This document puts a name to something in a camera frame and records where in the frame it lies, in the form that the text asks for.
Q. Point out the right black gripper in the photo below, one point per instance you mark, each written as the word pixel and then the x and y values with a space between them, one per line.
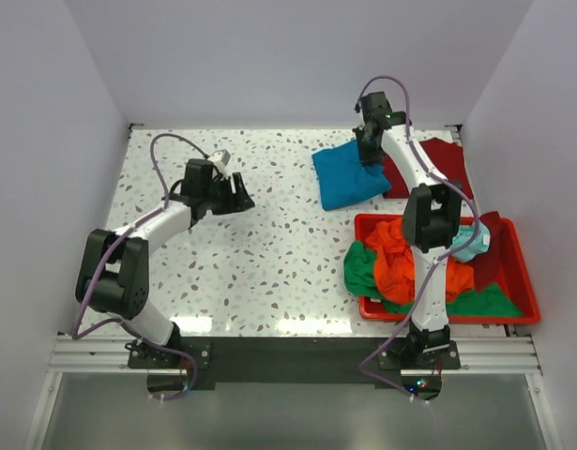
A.
pixel 365 157

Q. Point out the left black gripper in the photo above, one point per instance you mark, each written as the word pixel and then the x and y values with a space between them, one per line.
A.
pixel 235 202

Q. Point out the blue t shirt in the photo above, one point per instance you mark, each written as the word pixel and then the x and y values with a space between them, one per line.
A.
pixel 344 180

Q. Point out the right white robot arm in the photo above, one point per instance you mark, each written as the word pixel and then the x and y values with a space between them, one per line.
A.
pixel 430 222

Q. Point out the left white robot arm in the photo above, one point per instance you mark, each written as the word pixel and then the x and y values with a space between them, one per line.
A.
pixel 114 274

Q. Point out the folded dark red t shirt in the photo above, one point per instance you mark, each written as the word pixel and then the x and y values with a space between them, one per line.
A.
pixel 446 157

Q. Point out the green t shirt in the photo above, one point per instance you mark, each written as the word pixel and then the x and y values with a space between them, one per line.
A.
pixel 359 279

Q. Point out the orange t shirt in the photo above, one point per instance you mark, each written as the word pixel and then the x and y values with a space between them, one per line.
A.
pixel 394 268

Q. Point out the light teal t shirt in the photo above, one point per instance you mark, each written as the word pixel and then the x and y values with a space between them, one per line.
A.
pixel 472 244

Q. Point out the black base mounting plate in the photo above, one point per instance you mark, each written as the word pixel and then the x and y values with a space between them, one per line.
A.
pixel 206 362

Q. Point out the dark red crumpled shirt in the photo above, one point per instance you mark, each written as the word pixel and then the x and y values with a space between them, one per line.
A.
pixel 486 264

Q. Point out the red plastic bin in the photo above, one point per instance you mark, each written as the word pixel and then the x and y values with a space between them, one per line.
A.
pixel 508 300

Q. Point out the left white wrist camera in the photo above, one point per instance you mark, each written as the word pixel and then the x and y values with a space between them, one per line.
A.
pixel 220 159

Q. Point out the aluminium frame rail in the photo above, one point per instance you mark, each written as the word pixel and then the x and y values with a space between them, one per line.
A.
pixel 478 355

